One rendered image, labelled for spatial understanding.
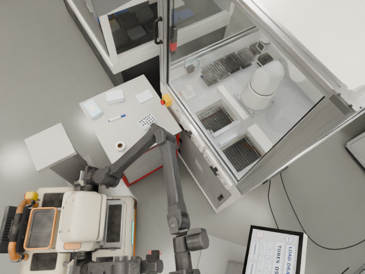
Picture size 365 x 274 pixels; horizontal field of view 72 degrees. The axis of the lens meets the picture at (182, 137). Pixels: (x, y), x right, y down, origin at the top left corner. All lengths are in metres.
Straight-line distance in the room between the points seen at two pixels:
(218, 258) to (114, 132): 1.44
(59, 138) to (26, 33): 2.21
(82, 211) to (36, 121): 2.09
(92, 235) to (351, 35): 1.20
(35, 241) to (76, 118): 1.60
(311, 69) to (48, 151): 1.76
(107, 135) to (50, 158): 0.42
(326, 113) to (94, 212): 0.97
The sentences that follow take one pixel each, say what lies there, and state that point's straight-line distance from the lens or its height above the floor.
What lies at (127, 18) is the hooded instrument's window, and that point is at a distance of 1.95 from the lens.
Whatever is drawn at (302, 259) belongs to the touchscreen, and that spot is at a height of 1.19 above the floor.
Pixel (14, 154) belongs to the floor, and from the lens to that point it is 3.10.
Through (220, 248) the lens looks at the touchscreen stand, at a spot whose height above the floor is 0.04.
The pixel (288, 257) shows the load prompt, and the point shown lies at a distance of 1.49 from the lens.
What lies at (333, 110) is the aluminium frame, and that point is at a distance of 0.81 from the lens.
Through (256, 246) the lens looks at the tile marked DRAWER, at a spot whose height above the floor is 1.01.
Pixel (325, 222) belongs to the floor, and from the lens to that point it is 2.97.
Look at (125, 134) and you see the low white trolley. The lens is 1.96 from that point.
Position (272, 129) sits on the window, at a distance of 1.06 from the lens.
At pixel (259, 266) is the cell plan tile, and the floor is 1.04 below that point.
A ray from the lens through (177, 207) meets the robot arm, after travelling 0.96.
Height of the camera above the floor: 2.51
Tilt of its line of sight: 65 degrees down
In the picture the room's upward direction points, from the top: 8 degrees clockwise
